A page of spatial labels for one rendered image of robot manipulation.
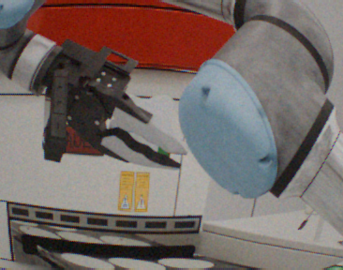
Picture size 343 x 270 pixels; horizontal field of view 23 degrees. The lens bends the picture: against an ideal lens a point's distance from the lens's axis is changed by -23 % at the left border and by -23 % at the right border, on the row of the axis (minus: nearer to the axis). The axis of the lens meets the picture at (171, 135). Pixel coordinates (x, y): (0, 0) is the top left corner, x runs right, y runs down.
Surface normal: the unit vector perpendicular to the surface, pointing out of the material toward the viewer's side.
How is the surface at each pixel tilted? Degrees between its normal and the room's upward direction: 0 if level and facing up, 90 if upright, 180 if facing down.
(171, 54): 90
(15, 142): 90
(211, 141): 128
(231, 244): 90
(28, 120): 90
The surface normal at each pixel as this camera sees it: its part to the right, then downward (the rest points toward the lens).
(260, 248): -0.80, -0.04
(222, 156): -0.68, 0.59
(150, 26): 0.59, 0.14
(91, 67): 0.29, -0.58
